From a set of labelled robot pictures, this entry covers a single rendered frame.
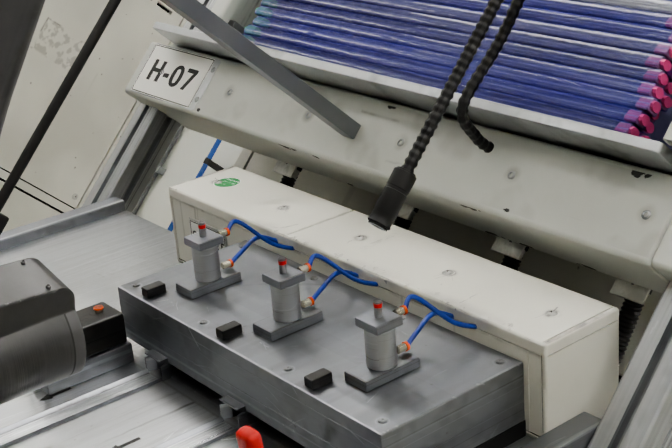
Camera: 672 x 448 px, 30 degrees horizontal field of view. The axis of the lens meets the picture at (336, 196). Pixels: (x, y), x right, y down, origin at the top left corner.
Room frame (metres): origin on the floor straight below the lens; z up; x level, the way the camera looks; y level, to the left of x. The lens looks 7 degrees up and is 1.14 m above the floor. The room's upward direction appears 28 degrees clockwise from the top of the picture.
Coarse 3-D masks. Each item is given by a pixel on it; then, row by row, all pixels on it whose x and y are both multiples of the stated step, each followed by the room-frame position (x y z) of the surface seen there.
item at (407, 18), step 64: (320, 0) 1.18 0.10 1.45; (384, 0) 1.12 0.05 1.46; (448, 0) 1.06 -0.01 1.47; (576, 0) 0.96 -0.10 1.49; (640, 0) 0.92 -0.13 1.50; (384, 64) 1.09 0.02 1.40; (448, 64) 1.03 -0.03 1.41; (512, 64) 0.98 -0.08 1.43; (576, 64) 0.94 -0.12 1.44; (640, 64) 0.89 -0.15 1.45; (640, 128) 0.89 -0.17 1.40
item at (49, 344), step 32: (0, 288) 0.68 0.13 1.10; (32, 288) 0.68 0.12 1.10; (64, 288) 0.69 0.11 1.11; (0, 320) 0.67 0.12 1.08; (32, 320) 0.68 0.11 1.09; (64, 320) 0.69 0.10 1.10; (0, 352) 0.67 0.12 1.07; (32, 352) 0.68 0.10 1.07; (64, 352) 0.70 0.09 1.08; (0, 384) 0.68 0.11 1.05; (32, 384) 0.70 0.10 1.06
